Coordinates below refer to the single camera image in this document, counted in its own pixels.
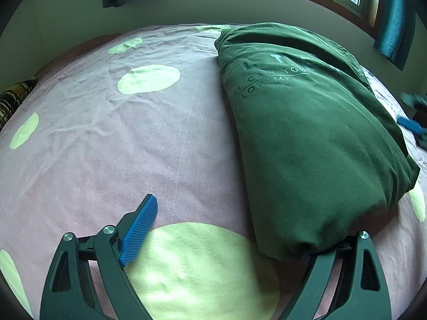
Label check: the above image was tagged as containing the pink dotted bed sheet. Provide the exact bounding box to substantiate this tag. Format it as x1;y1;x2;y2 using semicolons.
0;23;427;320

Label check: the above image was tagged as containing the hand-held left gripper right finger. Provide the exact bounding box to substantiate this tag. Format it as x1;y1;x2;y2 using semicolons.
287;231;392;320

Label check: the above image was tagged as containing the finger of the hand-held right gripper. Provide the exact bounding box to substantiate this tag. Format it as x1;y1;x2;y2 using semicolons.
396;116;424;134
400;92;427;108

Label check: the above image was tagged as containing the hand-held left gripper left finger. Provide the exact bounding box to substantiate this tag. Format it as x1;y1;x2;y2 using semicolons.
40;194;158;320

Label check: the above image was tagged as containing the striped plaid pillow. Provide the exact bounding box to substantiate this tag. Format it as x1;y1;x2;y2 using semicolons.
0;79;37;130

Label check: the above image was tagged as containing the green t-shirt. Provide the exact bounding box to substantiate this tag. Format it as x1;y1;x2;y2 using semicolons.
213;23;421;262

